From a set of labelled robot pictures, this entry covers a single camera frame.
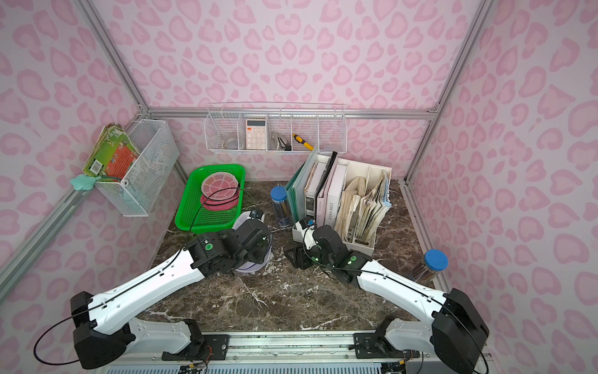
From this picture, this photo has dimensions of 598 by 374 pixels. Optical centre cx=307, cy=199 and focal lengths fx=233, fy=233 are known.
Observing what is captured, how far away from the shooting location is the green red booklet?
0.68 m

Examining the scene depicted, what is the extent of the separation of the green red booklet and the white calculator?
0.40 metres

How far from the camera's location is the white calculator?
964 millimetres
